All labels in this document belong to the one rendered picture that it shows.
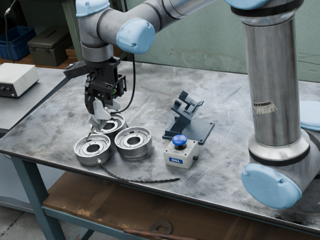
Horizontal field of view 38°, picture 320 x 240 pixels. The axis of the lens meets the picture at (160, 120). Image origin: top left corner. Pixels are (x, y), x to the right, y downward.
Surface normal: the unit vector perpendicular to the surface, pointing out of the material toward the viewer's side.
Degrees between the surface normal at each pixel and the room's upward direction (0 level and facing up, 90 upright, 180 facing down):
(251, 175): 98
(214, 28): 90
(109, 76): 91
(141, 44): 99
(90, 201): 0
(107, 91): 91
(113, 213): 0
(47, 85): 0
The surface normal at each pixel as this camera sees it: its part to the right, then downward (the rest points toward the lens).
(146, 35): 0.77, 0.39
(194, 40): -0.46, 0.56
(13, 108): -0.15, -0.81
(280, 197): -0.60, 0.62
